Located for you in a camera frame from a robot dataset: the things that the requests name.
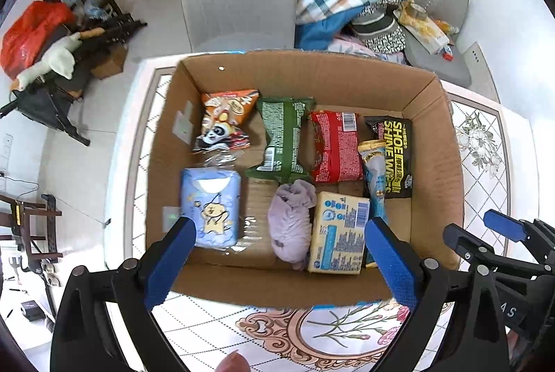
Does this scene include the white goose plush toy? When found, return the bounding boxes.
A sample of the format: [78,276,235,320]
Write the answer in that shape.
[11,29,107,91]

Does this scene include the orange snack wrapper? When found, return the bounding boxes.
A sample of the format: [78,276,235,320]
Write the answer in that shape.
[434,18,460,34]

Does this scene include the striped patterned hat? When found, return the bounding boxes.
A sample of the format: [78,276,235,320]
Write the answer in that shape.
[350,3,407,54]

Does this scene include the person's left hand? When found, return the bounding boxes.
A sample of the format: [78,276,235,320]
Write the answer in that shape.
[217,350,250,372]

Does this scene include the green snack packet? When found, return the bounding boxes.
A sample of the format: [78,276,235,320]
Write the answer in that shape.
[245,96,314,178]

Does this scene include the orange panda snack bag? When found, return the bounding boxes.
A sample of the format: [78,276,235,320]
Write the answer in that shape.
[191,89,261,153]

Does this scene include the black wipes packet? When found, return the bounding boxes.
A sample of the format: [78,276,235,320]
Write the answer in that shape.
[363,116,413,199]

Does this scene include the dark wooden chair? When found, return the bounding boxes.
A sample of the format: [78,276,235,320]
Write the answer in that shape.
[0,190,63,264]

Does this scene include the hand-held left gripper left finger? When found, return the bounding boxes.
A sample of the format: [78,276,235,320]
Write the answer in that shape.
[50,217,198,372]

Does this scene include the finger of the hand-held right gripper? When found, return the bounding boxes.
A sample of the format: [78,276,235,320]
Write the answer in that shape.
[483,209,555,264]
[443,223,544,276]

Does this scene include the black folded stroller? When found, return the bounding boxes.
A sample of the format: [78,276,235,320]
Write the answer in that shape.
[0,13,146,147]

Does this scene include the white wall socket panel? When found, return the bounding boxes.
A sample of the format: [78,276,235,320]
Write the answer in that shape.
[462,42,499,101]

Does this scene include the small black box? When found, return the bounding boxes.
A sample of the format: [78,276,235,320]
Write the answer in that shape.
[19,300,44,321]

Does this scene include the yellow and white packet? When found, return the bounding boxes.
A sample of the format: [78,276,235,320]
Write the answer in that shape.
[401,10,449,54]

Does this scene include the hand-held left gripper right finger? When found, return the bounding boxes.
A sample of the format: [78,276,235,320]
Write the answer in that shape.
[364,218,510,372]

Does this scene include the tape roll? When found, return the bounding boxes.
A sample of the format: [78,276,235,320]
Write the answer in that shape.
[399,0,428,19]

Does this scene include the cream blue carton box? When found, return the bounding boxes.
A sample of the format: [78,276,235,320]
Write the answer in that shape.
[308,191,371,274]

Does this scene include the red plastic bag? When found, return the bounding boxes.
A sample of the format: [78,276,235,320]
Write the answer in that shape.
[0,1,76,80]

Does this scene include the blue tissue pack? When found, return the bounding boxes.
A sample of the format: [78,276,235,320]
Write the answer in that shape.
[180,167,242,249]

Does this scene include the blue tube packet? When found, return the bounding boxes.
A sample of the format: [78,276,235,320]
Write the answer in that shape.
[358,139,387,269]

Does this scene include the purple cloth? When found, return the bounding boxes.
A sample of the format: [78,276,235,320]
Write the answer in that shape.
[267,180,318,271]

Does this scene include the red snack packet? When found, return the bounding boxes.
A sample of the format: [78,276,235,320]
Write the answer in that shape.
[309,110,364,184]

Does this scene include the small brown cardboard box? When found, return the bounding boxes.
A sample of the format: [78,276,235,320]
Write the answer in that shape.
[90,44,127,80]

